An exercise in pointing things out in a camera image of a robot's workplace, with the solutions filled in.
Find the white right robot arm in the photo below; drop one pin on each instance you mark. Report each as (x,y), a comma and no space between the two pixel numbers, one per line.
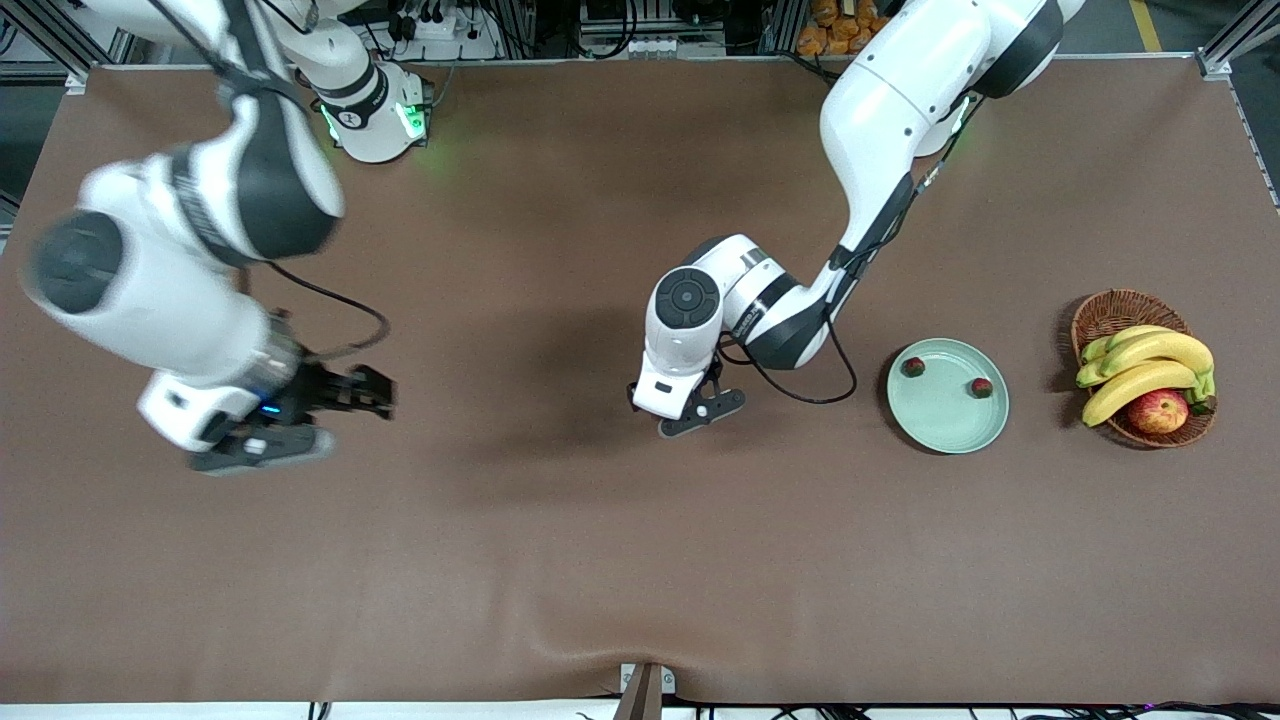
(200,200)

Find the brown wicker basket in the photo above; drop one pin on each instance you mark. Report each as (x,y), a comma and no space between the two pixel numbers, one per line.
(1115,312)

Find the white power strip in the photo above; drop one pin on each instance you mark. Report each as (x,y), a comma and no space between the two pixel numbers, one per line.
(440,30)

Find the white terminal block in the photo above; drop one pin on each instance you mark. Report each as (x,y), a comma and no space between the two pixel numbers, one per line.
(660,46)

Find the light green round plate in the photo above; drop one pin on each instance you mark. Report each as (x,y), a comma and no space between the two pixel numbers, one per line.
(950,415)

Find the brown table mat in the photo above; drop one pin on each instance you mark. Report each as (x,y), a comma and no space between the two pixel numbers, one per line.
(600,550)

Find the yellow banana bunch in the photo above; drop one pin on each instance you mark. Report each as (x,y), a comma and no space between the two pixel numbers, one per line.
(1150,350)

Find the aluminium frame profile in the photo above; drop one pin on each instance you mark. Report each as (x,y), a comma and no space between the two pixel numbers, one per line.
(50,45)
(1230,45)

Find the red apple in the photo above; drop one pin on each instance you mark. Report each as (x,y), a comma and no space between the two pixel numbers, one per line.
(1158,411)

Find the red strawberry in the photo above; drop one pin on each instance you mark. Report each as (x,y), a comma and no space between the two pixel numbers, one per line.
(912,367)
(982,387)

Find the pile of orange buns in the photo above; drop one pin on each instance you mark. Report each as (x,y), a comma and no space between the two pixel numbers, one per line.
(840,25)

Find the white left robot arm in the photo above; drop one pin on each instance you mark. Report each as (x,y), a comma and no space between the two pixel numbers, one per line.
(890,100)

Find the metal camera post bracket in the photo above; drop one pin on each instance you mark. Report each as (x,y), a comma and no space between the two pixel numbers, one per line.
(640,695)

